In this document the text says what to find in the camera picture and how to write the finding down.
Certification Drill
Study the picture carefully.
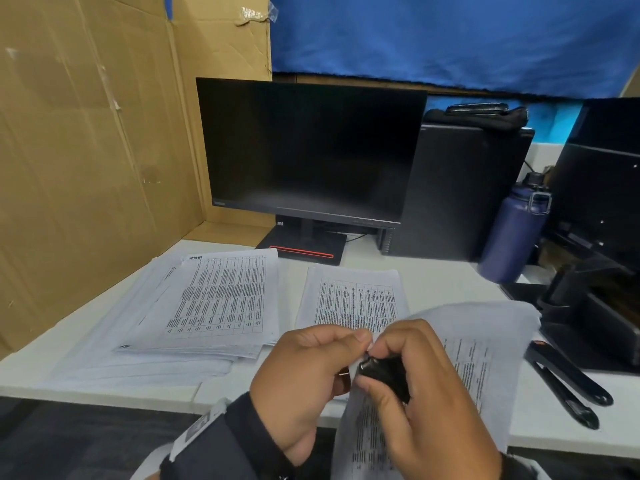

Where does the black computer tower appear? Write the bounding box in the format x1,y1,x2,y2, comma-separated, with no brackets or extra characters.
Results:
379,123,536,262

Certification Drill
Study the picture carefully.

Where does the person's left forearm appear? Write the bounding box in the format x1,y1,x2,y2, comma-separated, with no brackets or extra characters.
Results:
130,392,297,480

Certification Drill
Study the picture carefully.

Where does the person's right forearm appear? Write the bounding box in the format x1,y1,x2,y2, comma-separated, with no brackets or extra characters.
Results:
500,452,552,480

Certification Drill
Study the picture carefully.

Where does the black pouch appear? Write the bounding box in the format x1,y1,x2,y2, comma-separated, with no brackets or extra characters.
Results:
422,106,530,132

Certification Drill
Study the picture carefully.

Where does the person's left hand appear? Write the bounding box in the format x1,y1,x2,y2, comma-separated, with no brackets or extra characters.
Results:
249,325,374,468

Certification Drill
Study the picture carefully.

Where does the purple water bottle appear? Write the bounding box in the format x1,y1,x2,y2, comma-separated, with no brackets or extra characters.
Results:
477,172,553,285

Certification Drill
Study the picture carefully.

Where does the person's right hand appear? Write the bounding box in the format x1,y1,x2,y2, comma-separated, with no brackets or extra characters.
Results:
352,320,503,480

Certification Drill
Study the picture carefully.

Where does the black phone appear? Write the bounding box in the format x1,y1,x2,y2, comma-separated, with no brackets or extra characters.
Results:
444,102,510,116

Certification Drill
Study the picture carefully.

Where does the black monitor with stand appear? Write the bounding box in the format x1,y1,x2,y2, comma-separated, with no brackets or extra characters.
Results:
500,97,640,374

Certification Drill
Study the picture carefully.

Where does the printed paper sheets bundle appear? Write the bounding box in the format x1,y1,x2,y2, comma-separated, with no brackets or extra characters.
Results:
330,301,542,480

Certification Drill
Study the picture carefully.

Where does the large cardboard panel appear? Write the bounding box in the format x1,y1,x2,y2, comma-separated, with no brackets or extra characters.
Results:
0,0,206,361

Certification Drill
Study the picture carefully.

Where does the wide stack of white papers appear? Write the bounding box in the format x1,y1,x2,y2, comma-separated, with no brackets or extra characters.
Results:
42,255,237,391

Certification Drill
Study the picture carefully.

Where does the black computer monitor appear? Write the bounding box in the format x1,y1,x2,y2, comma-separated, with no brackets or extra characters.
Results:
195,77,429,267

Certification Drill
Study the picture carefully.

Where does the black stapler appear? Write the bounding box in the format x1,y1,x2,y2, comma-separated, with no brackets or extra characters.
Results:
523,340,615,431

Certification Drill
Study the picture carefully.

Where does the black staple remover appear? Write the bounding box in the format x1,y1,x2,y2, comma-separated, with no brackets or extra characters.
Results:
357,355,412,403

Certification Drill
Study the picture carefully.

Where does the printed paper sheet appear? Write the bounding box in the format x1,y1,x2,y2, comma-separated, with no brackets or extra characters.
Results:
294,265,412,341

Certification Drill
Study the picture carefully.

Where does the cardboard panel with tape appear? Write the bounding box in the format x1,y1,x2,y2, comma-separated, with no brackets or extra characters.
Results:
166,0,276,229

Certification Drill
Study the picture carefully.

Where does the stack of printed table papers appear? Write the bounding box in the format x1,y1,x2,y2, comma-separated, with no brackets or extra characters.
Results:
113,248,282,360

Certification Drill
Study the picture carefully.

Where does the white wrist band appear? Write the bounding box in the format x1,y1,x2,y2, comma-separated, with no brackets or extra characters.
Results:
167,399,232,463

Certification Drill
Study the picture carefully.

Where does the blue cloth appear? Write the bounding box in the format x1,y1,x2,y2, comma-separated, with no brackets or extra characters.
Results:
269,0,640,100

